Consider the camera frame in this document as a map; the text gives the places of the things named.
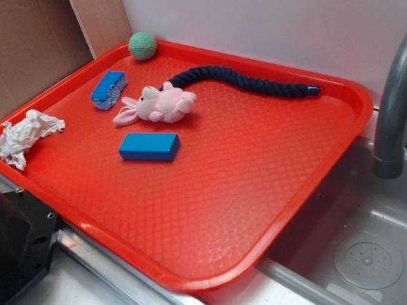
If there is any green knitted ball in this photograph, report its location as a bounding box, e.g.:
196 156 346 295
128 32 157 60

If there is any dark blue rope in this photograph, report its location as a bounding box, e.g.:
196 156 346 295
158 59 321 108

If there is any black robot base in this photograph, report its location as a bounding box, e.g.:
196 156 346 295
0 188 59 305

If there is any light wooden board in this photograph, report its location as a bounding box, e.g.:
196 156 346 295
69 0 132 59

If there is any blue rectangular block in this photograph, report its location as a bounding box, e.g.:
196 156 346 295
119 132 181 161

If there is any pink plush bunny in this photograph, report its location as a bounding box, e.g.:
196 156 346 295
113 81 197 126

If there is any grey sink basin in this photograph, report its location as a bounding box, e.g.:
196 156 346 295
258 138 407 305

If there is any brown cardboard panel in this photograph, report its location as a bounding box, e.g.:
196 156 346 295
0 0 92 119

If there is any blue sponge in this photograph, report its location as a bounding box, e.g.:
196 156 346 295
90 71 128 110

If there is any grey faucet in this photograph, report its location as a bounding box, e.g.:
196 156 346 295
372 34 407 179

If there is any red plastic tray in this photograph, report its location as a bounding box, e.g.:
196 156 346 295
0 41 373 293

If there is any crumpled white paper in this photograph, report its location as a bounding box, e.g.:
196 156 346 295
0 109 66 171

